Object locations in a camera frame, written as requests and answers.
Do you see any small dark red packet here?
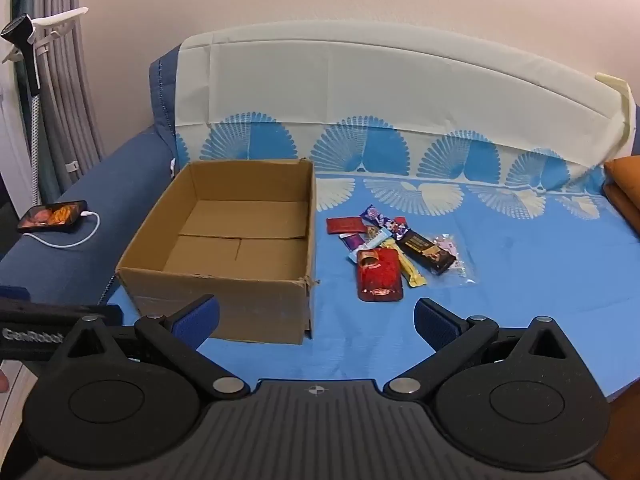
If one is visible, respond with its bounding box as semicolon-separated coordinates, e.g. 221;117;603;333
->
326;216;369;236

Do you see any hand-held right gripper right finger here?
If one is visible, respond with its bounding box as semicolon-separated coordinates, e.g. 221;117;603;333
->
382;297;588;403

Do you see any yellow snack packet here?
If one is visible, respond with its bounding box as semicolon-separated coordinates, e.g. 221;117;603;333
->
385;240;427;289

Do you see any black garment steamer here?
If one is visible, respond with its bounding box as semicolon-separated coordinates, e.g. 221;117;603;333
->
0;14;45;203

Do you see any grey curtain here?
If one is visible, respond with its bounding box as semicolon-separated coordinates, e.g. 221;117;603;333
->
10;0;107;203

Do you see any large red snack packet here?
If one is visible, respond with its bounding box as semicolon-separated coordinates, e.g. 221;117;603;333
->
356;248;404;304

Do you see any brown cardboard box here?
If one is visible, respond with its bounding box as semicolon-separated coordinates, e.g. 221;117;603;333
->
115;157;320;346

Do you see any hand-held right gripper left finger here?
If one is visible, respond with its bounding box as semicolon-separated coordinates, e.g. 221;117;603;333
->
50;294;251;403

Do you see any light blue stick sachet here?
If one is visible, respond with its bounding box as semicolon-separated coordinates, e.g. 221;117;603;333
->
347;227;393;264

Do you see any black smartphone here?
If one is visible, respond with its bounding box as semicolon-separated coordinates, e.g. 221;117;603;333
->
17;200;88;234

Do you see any white charging cable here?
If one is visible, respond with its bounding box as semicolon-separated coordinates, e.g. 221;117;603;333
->
27;210;101;250

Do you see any clear bag of pink candy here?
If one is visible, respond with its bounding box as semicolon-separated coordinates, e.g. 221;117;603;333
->
429;233;477;287

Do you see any white plastic hanger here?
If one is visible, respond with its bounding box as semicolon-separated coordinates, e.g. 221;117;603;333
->
0;6;90;64

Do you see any purple and white stick sachet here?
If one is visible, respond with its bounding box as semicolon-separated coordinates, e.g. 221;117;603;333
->
340;232;372;252

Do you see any black chocolate bar packet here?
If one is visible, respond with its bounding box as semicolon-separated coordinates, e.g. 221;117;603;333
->
396;230;457;276

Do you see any purple snack packet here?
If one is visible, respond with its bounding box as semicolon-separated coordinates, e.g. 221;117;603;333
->
362;204;392;227

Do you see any blue fabric sofa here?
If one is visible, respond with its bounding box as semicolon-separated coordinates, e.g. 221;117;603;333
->
0;45;183;313

